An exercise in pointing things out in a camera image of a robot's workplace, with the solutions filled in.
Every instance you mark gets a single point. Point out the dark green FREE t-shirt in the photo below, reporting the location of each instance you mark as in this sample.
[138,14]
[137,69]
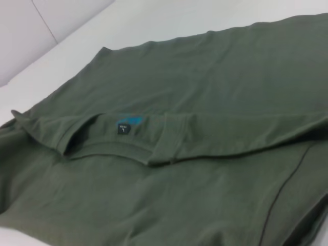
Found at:
[179,153]

